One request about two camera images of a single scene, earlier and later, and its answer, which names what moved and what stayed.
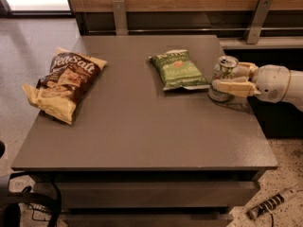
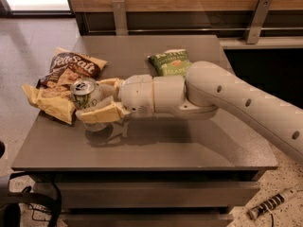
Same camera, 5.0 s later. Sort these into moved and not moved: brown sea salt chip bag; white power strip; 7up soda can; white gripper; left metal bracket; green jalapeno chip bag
Moved: white gripper; 7up soda can
Not moved: left metal bracket; green jalapeno chip bag; brown sea salt chip bag; white power strip
